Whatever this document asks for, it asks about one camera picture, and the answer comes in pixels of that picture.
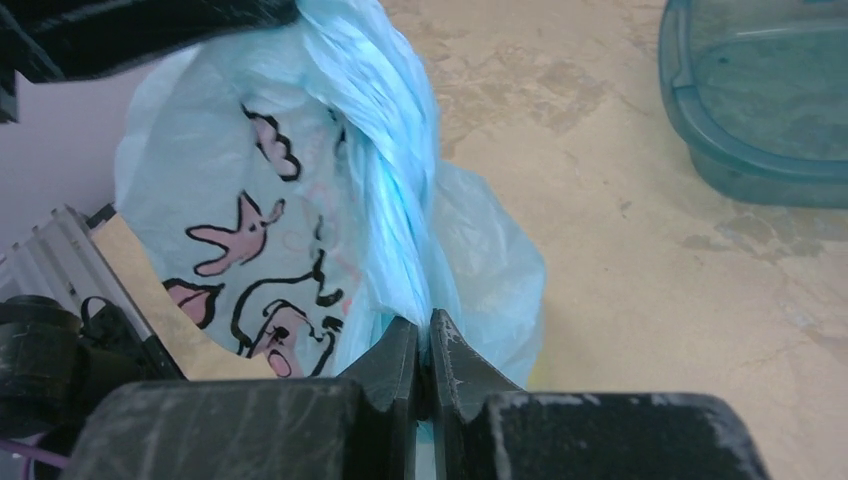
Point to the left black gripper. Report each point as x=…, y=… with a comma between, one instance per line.
x=69, y=41

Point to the teal plastic tub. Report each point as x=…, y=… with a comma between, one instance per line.
x=758, y=92

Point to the aluminium frame rail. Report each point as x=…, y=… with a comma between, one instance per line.
x=59, y=260

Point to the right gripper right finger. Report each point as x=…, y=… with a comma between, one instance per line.
x=486, y=427

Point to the light blue plastic bag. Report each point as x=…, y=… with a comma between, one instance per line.
x=288, y=190

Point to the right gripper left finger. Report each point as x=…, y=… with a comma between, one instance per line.
x=358, y=425

